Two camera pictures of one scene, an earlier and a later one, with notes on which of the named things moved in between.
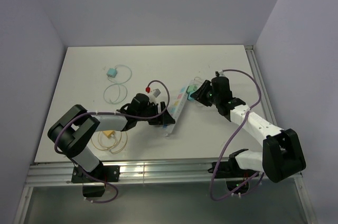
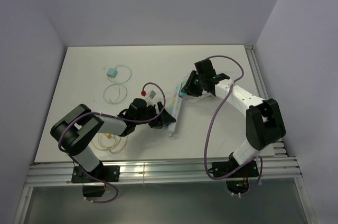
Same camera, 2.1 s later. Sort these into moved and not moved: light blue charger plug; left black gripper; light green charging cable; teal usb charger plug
Moved: teal usb charger plug
Not moved: light green charging cable; left black gripper; light blue charger plug
